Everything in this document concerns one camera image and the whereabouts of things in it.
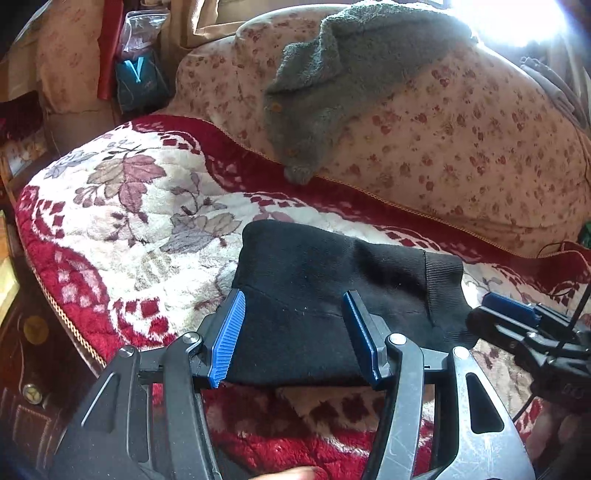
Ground teal bag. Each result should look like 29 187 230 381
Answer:
115 53 172 114

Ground person's right hand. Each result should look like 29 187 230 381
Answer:
526 406 591 463

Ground red and white floral blanket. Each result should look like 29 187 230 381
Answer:
14 114 591 480

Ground tan curtain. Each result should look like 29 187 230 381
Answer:
170 0 242 51

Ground person's left hand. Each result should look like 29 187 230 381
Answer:
265 465 329 480

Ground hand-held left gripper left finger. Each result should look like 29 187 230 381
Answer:
48 290 246 480

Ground thin black cable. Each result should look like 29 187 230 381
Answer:
537 239 591 298

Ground black pants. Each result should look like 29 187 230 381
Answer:
226 220 481 389

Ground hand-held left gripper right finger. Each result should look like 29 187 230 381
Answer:
342 291 536 480

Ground red cloth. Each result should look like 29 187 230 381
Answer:
97 0 126 101

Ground window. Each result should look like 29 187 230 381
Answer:
443 0 573 47

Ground pale floral cloth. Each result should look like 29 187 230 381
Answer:
36 0 101 114

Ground grey folded cloth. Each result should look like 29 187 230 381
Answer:
519 55 590 128

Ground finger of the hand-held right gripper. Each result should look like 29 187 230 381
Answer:
466 307 546 366
482 292 578 334

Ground grey fleece garment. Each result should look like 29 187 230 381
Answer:
263 0 476 185

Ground dark wooden cabinet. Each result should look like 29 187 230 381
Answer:
0 152 108 480

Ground clear plastic bag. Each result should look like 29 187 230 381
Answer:
121 10 170 63

